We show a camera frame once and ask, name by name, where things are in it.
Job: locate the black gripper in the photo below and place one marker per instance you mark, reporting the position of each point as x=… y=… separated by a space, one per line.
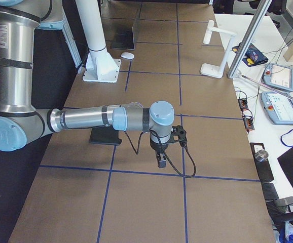
x=158 y=147

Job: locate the black mouse pad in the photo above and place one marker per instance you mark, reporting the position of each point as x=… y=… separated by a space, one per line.
x=105 y=136

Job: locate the white computer mouse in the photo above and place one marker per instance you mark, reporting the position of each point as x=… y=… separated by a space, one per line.
x=127 y=55

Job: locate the grey laptop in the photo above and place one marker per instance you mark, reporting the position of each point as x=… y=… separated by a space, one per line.
x=126 y=35

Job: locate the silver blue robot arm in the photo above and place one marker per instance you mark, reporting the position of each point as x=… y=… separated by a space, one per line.
x=27 y=88

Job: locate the white desk lamp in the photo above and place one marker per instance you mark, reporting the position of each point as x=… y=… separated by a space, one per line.
x=220 y=56

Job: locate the lower orange black connector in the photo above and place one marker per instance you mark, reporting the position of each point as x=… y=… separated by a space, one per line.
x=248 y=123

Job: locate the orange black connector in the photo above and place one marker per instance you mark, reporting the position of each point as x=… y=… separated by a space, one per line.
x=248 y=123
x=243 y=104

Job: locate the upper orange black connector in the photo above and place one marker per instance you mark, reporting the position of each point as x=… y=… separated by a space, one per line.
x=243 y=104

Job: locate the silver metal cylinder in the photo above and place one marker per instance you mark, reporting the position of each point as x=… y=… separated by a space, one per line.
x=261 y=155

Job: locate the black flat box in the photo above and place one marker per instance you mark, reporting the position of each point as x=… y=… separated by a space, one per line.
x=263 y=168

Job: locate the lower teach pendant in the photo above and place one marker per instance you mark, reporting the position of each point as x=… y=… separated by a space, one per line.
x=278 y=108

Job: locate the teach pendant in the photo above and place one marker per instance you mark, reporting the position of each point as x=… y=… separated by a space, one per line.
x=278 y=76
x=278 y=108

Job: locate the blue yellow pouch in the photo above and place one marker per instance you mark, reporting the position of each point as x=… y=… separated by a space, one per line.
x=253 y=56

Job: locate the upper teach pendant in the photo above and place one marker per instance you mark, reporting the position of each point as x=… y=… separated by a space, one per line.
x=278 y=76

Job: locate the thin metal rod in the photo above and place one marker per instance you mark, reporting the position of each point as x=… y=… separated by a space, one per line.
x=239 y=75

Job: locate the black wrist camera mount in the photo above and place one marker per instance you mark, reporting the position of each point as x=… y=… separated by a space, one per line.
x=178 y=134

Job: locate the aluminium profile post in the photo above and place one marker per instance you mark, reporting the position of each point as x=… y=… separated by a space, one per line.
x=253 y=26

